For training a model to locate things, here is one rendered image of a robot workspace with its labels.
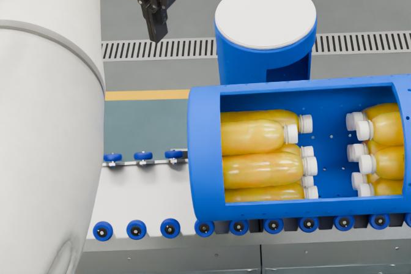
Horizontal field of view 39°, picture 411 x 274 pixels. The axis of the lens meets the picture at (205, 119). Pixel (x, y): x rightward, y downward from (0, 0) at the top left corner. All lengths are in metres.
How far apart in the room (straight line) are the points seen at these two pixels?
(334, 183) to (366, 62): 1.72
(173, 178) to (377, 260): 0.51
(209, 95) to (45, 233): 0.92
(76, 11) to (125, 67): 2.71
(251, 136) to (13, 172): 0.92
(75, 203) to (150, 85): 2.68
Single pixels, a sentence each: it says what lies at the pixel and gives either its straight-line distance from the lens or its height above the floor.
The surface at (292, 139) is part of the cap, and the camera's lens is 1.18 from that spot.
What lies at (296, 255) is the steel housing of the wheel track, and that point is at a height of 0.87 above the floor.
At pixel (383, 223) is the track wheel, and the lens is 1.32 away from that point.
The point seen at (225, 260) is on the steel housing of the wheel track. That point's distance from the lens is 1.37.
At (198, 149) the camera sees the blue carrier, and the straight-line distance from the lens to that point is 1.11.
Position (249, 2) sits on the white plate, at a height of 1.04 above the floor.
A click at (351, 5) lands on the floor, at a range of 3.35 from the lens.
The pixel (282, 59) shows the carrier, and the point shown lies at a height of 0.99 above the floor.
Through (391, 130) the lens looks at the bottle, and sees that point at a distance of 1.20.
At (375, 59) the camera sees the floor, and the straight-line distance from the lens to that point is 3.05.
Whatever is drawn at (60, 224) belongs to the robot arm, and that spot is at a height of 1.85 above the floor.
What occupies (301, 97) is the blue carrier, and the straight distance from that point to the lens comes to 1.33.
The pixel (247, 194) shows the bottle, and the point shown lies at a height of 1.07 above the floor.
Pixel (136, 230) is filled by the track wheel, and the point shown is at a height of 0.97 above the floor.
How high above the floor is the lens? 2.08
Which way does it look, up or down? 49 degrees down
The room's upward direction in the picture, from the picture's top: 8 degrees counter-clockwise
